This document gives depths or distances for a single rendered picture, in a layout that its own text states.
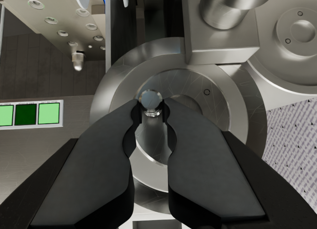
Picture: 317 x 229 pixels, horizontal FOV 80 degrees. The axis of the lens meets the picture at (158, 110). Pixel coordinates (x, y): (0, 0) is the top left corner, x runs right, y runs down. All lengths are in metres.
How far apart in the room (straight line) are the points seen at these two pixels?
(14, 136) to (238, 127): 0.55
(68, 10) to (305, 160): 0.44
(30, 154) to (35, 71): 1.98
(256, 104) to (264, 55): 0.05
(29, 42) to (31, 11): 2.27
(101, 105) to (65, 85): 2.09
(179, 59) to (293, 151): 0.23
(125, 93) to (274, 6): 0.16
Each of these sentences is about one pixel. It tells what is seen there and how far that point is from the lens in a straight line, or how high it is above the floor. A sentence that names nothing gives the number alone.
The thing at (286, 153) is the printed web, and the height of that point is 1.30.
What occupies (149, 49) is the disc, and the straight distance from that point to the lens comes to 0.18.
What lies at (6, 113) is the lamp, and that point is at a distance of 0.63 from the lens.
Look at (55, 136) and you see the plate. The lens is 0.56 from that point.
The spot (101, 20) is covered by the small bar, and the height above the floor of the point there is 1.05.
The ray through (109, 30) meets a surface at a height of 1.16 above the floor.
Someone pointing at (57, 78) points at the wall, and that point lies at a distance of 2.33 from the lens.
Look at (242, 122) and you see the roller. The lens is 0.17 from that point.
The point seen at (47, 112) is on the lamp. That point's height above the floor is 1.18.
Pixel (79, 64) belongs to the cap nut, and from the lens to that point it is 0.55.
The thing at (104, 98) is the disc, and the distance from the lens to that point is 0.17.
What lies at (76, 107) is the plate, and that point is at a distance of 0.54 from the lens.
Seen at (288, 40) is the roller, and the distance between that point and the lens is 0.22.
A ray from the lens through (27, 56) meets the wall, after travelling 2.66.
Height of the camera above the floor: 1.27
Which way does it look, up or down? 9 degrees down
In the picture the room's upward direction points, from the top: 177 degrees clockwise
